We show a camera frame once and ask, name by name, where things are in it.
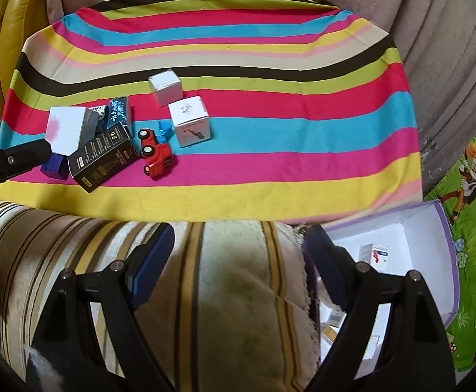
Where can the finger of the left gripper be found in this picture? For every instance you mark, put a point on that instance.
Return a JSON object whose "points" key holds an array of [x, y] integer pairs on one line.
{"points": [[22, 158]]}

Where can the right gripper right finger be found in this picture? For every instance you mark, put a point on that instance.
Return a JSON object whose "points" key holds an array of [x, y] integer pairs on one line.
{"points": [[415, 354]]}

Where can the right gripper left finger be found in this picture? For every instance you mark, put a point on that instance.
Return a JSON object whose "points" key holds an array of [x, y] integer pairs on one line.
{"points": [[65, 354]]}

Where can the dark blue box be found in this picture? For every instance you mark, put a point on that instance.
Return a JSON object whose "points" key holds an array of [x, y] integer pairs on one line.
{"points": [[56, 167]]}

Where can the large white square box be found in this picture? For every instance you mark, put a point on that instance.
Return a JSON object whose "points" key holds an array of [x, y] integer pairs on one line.
{"points": [[70, 127]]}

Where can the gold and white medicine box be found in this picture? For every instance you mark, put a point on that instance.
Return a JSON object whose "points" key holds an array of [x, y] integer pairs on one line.
{"points": [[328, 333]]}

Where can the black DORMI box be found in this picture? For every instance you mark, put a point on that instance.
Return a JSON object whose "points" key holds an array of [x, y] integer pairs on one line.
{"points": [[102, 158]]}

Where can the white medicine box blue label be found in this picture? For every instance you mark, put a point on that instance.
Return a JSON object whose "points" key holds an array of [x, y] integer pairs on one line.
{"points": [[375, 255]]}

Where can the purple storage box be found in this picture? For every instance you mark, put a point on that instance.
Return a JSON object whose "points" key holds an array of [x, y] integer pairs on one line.
{"points": [[418, 238]]}

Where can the teal holographic box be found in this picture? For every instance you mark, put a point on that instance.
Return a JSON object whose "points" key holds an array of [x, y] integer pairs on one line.
{"points": [[117, 110]]}

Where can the red toy truck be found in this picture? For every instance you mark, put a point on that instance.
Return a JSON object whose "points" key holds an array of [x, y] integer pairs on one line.
{"points": [[158, 156]]}

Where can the white cube box with drawing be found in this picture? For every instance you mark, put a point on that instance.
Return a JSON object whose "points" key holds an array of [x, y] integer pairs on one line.
{"points": [[190, 119]]}

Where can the green cartoon play mat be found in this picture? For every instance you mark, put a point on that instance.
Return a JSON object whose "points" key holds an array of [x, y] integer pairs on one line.
{"points": [[456, 191]]}

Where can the striped beige sofa cushion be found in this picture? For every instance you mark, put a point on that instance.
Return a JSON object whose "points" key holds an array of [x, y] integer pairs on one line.
{"points": [[230, 311]]}

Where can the blue toy piece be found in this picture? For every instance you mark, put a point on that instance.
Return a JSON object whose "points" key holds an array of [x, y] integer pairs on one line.
{"points": [[164, 131]]}

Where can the small white cube box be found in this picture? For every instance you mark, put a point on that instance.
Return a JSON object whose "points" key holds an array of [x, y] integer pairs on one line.
{"points": [[166, 87]]}

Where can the colourful striped cloth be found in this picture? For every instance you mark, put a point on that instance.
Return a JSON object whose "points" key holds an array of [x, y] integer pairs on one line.
{"points": [[310, 112]]}

